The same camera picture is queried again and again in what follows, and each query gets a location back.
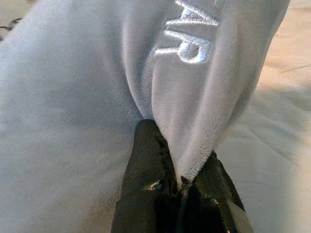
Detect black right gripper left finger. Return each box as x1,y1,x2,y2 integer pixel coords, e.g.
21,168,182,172
111,119,179,233

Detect light blue embroidered garment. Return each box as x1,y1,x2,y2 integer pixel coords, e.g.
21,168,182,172
0,0,311,233

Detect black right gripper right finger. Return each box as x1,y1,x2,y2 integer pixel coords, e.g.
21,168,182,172
178,150,255,233

